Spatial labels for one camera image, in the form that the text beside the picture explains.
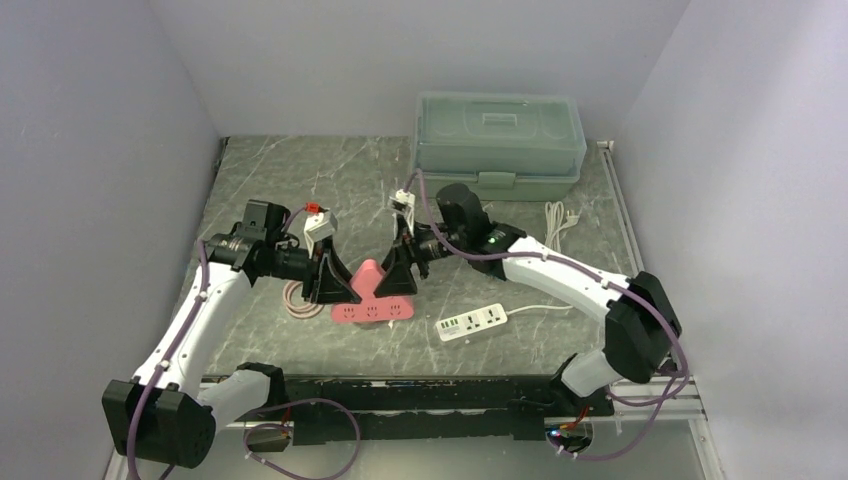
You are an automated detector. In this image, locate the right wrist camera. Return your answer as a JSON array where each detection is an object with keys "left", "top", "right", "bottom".
[{"left": 389, "top": 189, "right": 416, "bottom": 216}]

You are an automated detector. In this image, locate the pink cable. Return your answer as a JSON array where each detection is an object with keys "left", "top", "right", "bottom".
[{"left": 282, "top": 279, "right": 326, "bottom": 321}]

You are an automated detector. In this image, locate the aluminium rail frame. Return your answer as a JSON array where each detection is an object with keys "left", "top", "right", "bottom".
[{"left": 102, "top": 136, "right": 694, "bottom": 468}]

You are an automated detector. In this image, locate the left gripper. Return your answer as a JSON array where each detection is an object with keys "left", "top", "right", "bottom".
[{"left": 261, "top": 234, "right": 361, "bottom": 305}]

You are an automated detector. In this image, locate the green plastic storage box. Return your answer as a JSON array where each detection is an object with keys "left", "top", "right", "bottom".
[{"left": 411, "top": 91, "right": 588, "bottom": 202}]

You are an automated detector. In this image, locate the white power strip cable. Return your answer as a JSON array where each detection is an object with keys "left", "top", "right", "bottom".
[{"left": 506, "top": 200, "right": 581, "bottom": 316}]

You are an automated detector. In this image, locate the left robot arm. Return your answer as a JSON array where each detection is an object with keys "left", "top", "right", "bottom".
[{"left": 102, "top": 200, "right": 361, "bottom": 479}]

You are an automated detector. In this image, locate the pink triangular socket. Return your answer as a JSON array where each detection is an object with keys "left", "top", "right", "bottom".
[{"left": 330, "top": 259, "right": 415, "bottom": 324}]

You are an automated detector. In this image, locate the white power strip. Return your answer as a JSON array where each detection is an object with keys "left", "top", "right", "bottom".
[{"left": 435, "top": 303, "right": 508, "bottom": 342}]

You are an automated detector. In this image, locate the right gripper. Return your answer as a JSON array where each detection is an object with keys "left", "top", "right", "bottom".
[{"left": 375, "top": 214, "right": 468, "bottom": 297}]

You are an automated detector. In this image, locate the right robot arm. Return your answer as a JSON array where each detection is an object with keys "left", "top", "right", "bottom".
[{"left": 374, "top": 183, "right": 689, "bottom": 415}]

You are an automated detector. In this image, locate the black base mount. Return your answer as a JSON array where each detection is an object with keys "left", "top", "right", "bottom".
[{"left": 240, "top": 374, "right": 614, "bottom": 446}]

